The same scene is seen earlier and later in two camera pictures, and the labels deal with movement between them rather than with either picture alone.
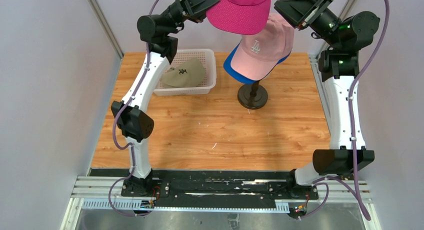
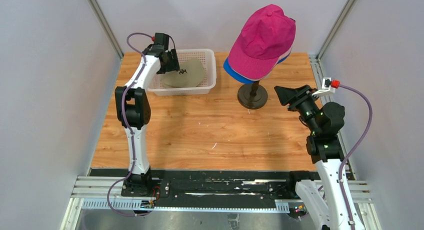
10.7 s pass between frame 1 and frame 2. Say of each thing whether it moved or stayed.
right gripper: moved
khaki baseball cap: stayed
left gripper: moved
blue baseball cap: stayed
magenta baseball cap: moved
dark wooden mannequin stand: stayed
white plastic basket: stayed
